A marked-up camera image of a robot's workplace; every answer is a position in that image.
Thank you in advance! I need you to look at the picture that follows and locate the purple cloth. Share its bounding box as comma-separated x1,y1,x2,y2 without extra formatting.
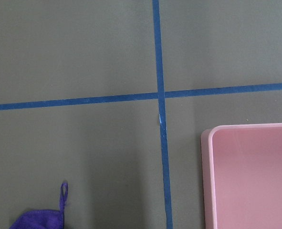
10,182,68,229

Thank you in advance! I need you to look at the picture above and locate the pink plastic tray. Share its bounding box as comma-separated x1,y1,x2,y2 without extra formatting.
201,123,282,229

